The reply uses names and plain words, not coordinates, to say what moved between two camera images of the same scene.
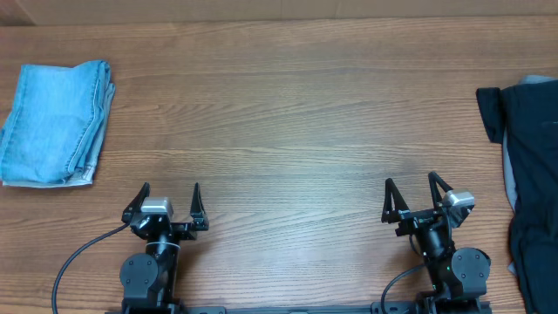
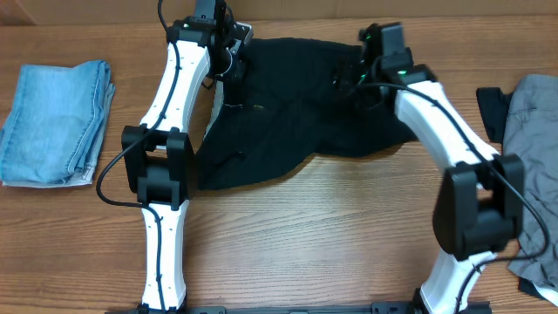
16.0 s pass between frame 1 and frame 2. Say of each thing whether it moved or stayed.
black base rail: stayed
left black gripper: moved
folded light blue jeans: stayed
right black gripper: moved
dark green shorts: moved
